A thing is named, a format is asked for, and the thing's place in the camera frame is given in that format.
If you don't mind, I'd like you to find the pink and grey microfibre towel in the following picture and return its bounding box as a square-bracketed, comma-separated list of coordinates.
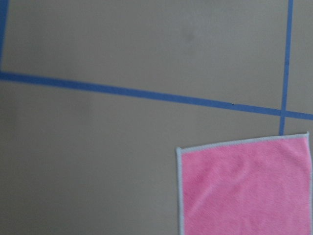
[176, 133, 313, 235]

